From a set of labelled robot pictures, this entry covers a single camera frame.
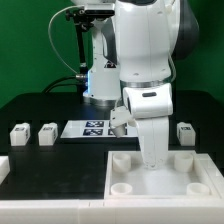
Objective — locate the white square table top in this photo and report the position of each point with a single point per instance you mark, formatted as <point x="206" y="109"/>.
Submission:
<point x="182" y="175"/>

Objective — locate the white U-shaped fence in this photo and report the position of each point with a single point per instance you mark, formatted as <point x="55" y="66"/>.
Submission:
<point x="189" y="210"/>

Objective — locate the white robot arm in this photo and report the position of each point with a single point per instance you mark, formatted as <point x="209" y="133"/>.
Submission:
<point x="134" y="45"/>

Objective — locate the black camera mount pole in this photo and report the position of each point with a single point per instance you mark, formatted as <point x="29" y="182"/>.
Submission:
<point x="80" y="43"/>

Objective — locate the black camera on mount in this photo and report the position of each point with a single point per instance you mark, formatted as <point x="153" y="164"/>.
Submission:
<point x="98" y="10"/>

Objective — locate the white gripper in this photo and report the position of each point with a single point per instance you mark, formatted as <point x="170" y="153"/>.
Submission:
<point x="148" y="110"/>

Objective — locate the white marker sheet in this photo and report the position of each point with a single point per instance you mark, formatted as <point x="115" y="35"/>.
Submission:
<point x="95" y="129"/>

